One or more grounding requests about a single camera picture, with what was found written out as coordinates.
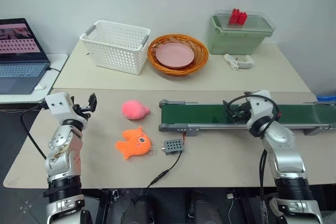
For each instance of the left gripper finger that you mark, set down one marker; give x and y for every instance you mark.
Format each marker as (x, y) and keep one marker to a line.
(93, 102)
(75, 103)

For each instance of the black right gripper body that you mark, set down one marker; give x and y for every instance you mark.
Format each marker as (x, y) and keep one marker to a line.
(243, 111)

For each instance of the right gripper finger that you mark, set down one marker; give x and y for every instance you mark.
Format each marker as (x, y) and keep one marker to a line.
(229, 108)
(237, 120)

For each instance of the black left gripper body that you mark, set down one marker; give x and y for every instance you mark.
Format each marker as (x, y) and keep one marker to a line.
(83, 112)

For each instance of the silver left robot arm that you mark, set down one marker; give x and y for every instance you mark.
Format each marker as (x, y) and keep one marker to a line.
(63, 153)

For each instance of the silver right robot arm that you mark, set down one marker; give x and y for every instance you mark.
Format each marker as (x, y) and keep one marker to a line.
(283, 150)

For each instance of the green conveyor belt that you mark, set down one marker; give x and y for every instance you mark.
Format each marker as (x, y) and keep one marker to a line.
(204, 115)

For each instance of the white computer mouse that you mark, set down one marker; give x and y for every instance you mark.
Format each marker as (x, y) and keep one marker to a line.
(40, 87)

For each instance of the pink plush toy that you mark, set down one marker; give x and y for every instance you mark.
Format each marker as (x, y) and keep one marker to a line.
(134, 110)

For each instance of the white side table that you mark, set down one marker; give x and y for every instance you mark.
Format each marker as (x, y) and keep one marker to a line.
(56, 62)

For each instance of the white handheld tool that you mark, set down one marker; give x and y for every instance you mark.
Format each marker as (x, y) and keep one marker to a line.
(236, 62)

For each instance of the orange woven basket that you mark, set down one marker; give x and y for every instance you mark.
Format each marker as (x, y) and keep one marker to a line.
(199, 58)

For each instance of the orange fish plush toy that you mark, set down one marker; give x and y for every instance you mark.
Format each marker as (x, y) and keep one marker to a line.
(134, 144)

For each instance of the white perforated plastic basket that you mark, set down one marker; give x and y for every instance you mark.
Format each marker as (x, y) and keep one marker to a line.
(118, 48)

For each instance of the grey perforated control box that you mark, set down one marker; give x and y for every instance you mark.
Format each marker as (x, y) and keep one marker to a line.
(173, 146)

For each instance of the green storage box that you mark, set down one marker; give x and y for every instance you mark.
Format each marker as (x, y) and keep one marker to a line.
(233, 41)

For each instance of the dark laptop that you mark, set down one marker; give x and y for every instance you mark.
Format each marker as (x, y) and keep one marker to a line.
(18, 58)

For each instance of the pink plate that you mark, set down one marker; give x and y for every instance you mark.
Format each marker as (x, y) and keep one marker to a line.
(174, 55)

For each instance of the blue object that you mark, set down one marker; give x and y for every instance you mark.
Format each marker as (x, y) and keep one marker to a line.
(326, 98)

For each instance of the red plastic block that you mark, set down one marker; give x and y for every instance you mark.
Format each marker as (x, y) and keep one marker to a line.
(242, 19)
(233, 17)

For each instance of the dark rounded shape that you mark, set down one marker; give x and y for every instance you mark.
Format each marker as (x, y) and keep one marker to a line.
(139, 209)
(202, 208)

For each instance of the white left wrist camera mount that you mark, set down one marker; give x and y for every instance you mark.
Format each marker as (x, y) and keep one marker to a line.
(59, 106)

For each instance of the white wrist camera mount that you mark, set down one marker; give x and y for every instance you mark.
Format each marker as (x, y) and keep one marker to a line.
(261, 107)
(59, 106)

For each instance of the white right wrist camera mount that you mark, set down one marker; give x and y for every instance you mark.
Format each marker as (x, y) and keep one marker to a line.
(261, 107)

